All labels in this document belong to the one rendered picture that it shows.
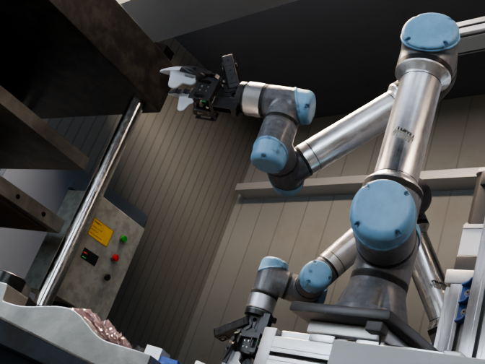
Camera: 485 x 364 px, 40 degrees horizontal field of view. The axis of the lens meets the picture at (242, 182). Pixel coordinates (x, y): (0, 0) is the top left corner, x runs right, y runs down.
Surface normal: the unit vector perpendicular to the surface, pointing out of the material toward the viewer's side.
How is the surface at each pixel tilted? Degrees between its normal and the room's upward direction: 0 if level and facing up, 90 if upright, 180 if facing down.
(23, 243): 90
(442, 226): 90
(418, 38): 83
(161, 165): 90
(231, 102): 82
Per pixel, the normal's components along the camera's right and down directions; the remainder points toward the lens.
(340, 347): -0.60, -0.52
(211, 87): -0.18, -0.60
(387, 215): -0.27, -0.36
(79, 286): 0.80, 0.02
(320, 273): 0.10, -0.40
